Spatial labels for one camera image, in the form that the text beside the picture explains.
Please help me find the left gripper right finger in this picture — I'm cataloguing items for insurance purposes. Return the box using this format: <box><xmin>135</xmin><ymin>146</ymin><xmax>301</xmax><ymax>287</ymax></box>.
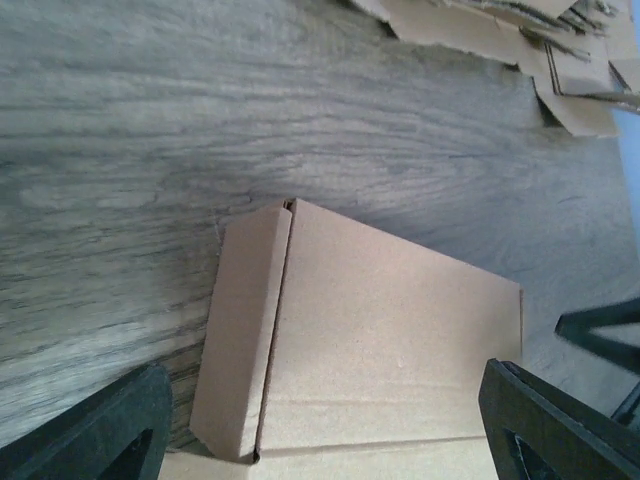
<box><xmin>478</xmin><ymin>359</ymin><xmax>639</xmax><ymax>479</ymax></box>

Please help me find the cardboard box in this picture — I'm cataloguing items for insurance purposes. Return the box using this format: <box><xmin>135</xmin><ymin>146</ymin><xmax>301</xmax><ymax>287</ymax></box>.
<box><xmin>160</xmin><ymin>199</ymin><xmax>523</xmax><ymax>479</ymax></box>

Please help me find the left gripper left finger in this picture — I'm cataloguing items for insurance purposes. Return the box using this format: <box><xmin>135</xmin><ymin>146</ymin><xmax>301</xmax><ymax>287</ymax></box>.
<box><xmin>1</xmin><ymin>364</ymin><xmax>172</xmax><ymax>479</ymax></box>

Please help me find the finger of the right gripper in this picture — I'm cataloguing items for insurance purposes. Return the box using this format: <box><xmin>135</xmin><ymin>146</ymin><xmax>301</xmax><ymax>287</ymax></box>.
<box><xmin>554</xmin><ymin>298</ymin><xmax>639</xmax><ymax>425</ymax></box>

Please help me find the stack of flat cardboard sheets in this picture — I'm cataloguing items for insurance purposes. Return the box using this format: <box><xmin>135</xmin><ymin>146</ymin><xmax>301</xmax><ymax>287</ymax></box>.
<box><xmin>356</xmin><ymin>1</ymin><xmax>639</xmax><ymax>137</ymax></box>

